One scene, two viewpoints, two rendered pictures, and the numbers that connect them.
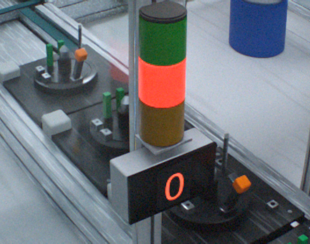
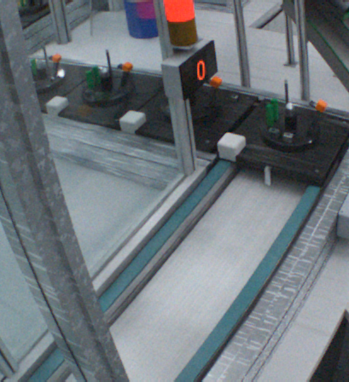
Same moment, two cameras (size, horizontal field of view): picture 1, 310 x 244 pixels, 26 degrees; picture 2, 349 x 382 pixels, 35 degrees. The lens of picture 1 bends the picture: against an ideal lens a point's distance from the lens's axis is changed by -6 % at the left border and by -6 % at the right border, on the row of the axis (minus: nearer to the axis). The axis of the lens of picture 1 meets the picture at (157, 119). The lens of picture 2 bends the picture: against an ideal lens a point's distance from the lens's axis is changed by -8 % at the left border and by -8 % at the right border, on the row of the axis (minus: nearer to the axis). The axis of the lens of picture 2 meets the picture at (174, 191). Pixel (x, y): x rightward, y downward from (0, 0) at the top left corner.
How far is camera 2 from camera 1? 0.41 m
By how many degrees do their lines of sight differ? 15
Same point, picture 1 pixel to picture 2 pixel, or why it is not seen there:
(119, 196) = (172, 83)
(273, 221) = (241, 106)
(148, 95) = (177, 15)
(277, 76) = not seen: hidden behind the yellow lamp
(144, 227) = (183, 111)
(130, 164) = (174, 60)
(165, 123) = (189, 30)
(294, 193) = (242, 89)
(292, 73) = not seen: hidden behind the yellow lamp
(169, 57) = not seen: outside the picture
